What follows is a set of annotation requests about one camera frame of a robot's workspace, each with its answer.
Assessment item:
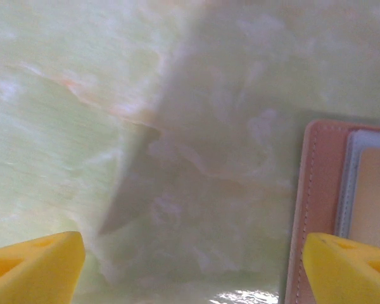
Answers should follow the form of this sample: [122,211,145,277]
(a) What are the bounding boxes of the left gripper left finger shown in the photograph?
[0,231,86,304]

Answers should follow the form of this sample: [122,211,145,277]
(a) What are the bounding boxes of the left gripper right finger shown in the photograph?
[303,232,380,304]

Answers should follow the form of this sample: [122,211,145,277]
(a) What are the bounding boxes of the pink leather card holder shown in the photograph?
[284,118,380,304]

